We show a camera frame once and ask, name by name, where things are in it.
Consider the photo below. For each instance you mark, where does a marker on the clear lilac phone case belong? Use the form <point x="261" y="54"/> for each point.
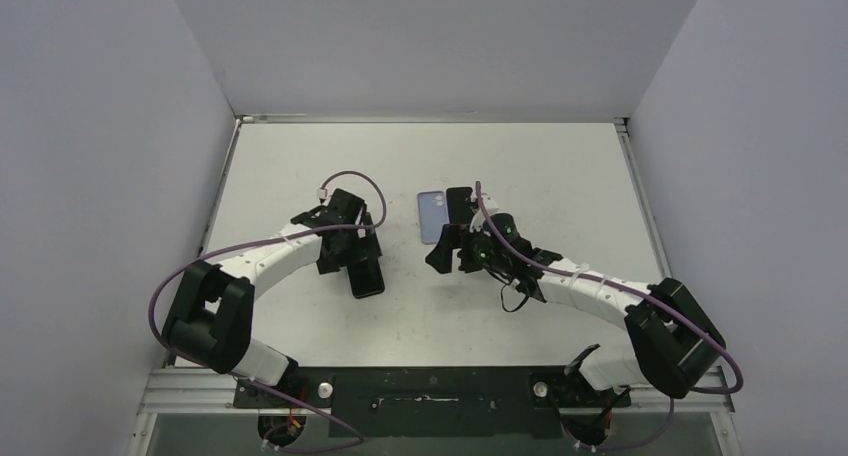
<point x="432" y="214"/>

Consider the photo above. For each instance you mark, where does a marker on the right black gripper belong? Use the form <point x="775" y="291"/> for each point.
<point x="460" y="242"/>

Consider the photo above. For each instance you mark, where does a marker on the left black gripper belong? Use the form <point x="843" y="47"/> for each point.
<point x="365" y="247"/>

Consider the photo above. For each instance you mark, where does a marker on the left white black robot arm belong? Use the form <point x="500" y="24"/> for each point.
<point x="211" y="317"/>

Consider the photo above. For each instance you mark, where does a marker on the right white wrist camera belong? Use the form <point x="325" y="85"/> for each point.
<point x="479" y="219"/>

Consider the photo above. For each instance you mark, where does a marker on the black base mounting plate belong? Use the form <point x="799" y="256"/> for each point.
<point x="456" y="401"/>

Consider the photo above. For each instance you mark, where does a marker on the aluminium table frame rail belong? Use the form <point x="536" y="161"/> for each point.
<point x="192" y="390"/>

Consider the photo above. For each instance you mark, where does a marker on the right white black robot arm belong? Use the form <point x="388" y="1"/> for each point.
<point x="672" y="343"/>

